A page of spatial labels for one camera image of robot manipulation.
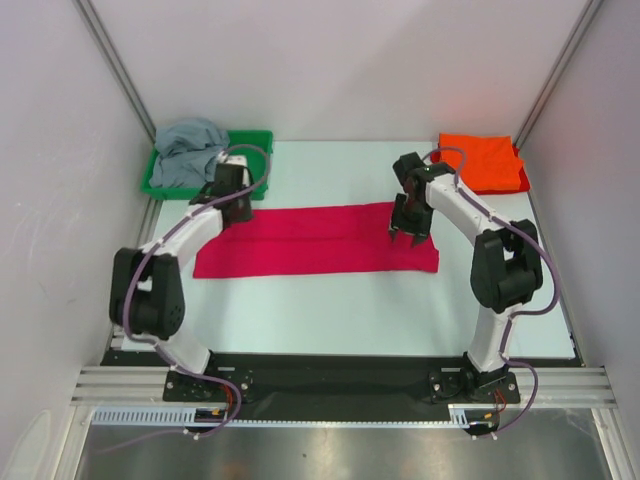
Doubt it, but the aluminium frame post right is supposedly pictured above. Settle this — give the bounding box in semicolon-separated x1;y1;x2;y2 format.
514;0;605;150

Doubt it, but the aluminium frame post left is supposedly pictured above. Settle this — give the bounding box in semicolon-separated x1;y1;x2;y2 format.
72;0;156;142

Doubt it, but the crumpled grey t shirt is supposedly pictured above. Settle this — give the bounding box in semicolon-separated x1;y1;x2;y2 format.
149;118;230;188

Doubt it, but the aluminium front extrusion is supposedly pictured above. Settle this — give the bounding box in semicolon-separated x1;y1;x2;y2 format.
72;366;617;409

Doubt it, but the folded orange t shirt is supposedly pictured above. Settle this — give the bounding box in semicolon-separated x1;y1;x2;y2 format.
432;133;530;195

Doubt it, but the aluminium frame post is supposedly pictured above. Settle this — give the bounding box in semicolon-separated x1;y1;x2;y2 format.
514;0;605;150
72;0;156;142

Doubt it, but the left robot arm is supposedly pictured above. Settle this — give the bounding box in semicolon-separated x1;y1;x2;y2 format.
109;184;255;400

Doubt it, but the crimson red t shirt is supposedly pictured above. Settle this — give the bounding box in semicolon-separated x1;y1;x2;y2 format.
193;202;439;279

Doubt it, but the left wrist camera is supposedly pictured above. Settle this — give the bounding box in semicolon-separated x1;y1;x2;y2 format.
214;155;252;189

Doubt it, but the white slotted cable duct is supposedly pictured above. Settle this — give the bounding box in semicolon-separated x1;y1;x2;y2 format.
92;405;498;429

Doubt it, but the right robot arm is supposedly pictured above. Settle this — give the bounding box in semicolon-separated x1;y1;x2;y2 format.
389;161;543;401

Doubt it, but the green plastic bin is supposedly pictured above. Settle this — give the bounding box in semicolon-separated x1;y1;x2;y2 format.
140;130;274;201

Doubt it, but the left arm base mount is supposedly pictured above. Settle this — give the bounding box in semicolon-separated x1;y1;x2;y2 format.
162;367;255;403

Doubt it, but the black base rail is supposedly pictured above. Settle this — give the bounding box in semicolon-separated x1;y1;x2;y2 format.
100;350;582;412

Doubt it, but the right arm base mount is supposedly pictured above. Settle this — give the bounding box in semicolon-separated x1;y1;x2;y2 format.
427;368;521;404

